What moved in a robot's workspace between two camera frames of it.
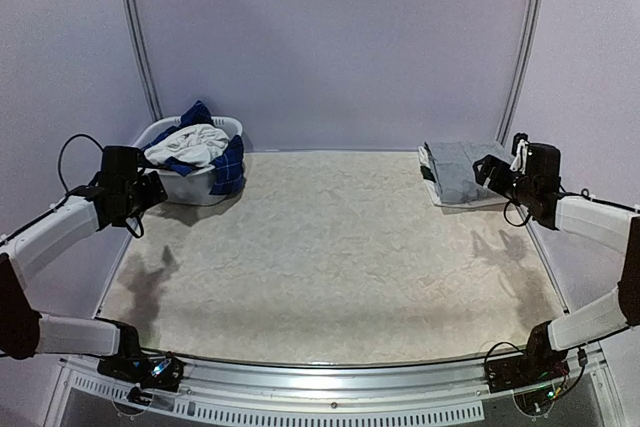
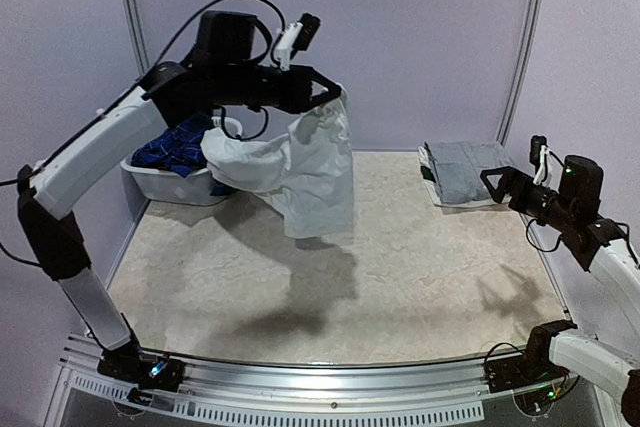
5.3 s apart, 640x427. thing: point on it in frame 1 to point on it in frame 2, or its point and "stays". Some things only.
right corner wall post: x=534 y=40 stays
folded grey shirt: x=457 y=179 stays
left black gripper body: x=138 y=201 to x=237 y=85
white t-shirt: x=197 y=145 to x=309 y=168
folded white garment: x=428 y=177 stays
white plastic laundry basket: x=194 y=188 stays
